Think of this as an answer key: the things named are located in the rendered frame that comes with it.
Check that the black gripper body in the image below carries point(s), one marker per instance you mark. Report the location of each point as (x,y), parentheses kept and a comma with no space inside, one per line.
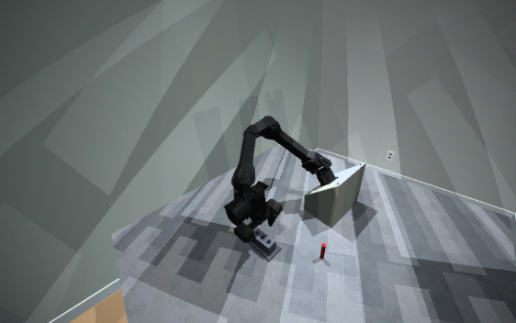
(258,217)

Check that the red peg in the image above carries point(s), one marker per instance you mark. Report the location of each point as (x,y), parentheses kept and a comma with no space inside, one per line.
(322,250)

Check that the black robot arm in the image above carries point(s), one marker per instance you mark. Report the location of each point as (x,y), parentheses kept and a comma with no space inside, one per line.
(248,198)

